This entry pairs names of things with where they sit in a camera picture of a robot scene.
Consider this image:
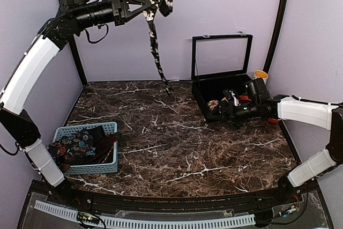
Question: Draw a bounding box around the black white patterned tie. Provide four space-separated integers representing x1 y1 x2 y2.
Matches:
143 0 173 95

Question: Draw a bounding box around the brown floral rolled tie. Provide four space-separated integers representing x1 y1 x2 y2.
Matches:
207 100 220 112

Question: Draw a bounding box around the black frame post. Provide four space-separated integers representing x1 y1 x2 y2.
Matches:
53 0 88 86
263 0 287 73

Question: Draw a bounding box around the white slotted cable duct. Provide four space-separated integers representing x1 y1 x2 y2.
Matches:
34 200 256 228

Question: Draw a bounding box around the light blue plastic basket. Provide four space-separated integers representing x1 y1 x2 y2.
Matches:
48 122 121 175

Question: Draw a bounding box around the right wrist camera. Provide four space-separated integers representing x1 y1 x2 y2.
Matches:
244 78 270 104

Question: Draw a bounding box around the red black rolled tie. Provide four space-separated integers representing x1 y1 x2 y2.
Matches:
240 95 251 101

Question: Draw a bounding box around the orange white bowl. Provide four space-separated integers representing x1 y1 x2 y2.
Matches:
267 118 280 124

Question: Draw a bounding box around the white yellow mug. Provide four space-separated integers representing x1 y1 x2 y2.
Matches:
253 70 269 84

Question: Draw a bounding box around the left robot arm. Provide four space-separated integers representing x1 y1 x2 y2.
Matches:
1 0 152 205

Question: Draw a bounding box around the black front rail base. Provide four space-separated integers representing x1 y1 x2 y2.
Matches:
26 179 322 213

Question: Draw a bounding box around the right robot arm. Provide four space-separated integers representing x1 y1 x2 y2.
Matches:
213 95 342 204

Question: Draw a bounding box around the black glass-lid tie box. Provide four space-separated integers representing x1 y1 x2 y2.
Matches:
191 34 253 123

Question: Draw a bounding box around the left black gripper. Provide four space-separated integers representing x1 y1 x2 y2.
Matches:
72 0 150 28

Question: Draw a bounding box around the left black frame post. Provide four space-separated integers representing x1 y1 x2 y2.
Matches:
53 0 88 86

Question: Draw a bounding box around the right black frame post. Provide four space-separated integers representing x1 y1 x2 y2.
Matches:
263 0 287 73

